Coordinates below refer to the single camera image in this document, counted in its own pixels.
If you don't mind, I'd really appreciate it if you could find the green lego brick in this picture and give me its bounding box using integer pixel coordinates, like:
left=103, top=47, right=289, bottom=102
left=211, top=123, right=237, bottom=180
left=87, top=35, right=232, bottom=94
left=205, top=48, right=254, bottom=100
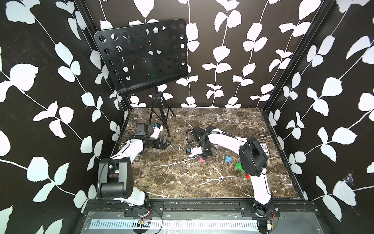
left=235, top=163, right=244, bottom=172

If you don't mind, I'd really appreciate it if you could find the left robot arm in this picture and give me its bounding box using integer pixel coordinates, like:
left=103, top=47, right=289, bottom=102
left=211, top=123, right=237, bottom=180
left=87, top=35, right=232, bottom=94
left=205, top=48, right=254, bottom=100
left=96, top=137, right=170, bottom=208

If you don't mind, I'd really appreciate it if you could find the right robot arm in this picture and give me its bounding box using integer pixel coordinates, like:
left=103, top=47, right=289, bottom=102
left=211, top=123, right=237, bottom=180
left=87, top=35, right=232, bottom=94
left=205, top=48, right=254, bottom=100
left=185, top=126, right=273, bottom=217

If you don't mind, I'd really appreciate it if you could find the black perforated music stand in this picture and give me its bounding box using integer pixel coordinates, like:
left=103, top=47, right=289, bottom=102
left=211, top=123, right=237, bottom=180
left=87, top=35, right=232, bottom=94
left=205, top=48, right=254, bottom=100
left=93, top=19, right=189, bottom=129

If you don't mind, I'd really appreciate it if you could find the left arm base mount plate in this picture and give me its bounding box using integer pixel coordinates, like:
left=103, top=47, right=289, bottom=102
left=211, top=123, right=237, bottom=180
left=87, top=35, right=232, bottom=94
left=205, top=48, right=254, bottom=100
left=123, top=201, right=164, bottom=219

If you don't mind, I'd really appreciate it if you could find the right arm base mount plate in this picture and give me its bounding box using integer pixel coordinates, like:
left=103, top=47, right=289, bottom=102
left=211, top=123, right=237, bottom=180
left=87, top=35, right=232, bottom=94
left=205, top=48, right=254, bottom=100
left=239, top=200, right=280, bottom=219

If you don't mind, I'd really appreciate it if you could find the white perforated cable duct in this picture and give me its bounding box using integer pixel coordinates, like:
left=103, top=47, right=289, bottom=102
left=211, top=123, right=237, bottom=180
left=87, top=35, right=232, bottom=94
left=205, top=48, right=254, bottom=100
left=88, top=219, right=258, bottom=232

